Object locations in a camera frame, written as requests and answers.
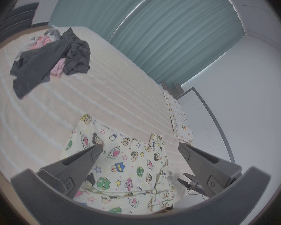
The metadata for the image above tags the grey bedside table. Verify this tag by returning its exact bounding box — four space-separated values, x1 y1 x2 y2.
161 81 184 100

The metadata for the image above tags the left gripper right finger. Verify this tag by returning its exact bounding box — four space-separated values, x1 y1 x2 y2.
179 142 243 195

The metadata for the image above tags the pile of clothes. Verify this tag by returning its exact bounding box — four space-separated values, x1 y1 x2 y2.
10 28 91 99

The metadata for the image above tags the white printed pyjama top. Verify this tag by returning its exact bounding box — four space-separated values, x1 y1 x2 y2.
61 113 176 214

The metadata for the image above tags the black chest of drawers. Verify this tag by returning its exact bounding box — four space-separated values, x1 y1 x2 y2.
0 2 39 51

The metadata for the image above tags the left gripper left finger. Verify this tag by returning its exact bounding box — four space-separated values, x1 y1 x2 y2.
37 144 103 199

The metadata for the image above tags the bed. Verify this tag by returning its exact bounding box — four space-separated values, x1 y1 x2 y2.
0 26 236 220

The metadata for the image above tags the white printed pillow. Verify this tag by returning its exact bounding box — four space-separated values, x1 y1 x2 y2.
163 90 193 143

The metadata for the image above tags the blue-green curtain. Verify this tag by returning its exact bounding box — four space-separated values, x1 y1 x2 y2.
48 0 164 43
108 0 246 86

